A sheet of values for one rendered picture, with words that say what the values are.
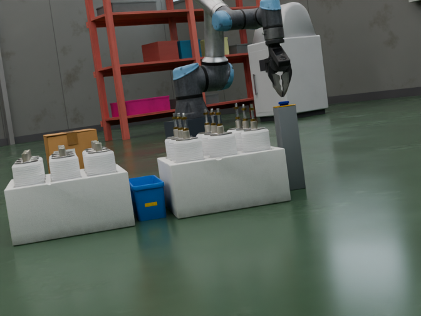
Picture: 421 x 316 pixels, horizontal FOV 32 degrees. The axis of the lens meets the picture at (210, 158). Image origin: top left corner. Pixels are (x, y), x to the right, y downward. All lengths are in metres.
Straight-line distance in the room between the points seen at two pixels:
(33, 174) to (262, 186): 0.75
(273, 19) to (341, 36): 8.71
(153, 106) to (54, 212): 6.56
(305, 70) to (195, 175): 6.06
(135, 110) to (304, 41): 2.15
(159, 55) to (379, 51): 3.53
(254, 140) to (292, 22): 5.97
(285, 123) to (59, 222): 0.90
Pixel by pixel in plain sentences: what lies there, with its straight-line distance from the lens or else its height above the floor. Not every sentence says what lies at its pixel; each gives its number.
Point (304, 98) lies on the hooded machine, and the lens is 8.31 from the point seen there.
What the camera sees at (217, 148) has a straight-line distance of 2.42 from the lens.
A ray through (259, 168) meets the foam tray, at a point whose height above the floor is 0.12.
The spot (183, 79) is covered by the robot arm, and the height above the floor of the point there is 0.47.
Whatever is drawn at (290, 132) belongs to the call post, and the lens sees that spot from 2.68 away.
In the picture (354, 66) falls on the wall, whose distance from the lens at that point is 11.27.
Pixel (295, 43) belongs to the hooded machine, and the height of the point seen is 0.84.
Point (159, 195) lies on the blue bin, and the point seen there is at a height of 0.08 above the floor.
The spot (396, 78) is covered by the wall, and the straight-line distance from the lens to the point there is 10.79.
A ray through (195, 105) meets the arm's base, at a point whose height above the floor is 0.36.
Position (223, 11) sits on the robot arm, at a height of 0.69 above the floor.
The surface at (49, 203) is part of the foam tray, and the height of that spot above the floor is 0.12.
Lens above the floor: 0.39
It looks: 5 degrees down
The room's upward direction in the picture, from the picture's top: 8 degrees counter-clockwise
